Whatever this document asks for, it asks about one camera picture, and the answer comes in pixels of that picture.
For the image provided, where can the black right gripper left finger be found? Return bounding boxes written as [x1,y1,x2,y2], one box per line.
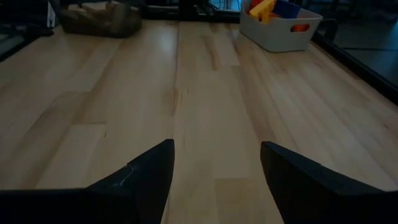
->
[85,138,176,224]

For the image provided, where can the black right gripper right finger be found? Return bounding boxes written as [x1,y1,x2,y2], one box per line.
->
[259,141,386,224]

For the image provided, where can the white plastic bin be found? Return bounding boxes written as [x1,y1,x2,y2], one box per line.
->
[239,0,324,53]

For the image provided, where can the dark smoked plastic bin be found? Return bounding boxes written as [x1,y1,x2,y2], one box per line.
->
[58,0,144,39]

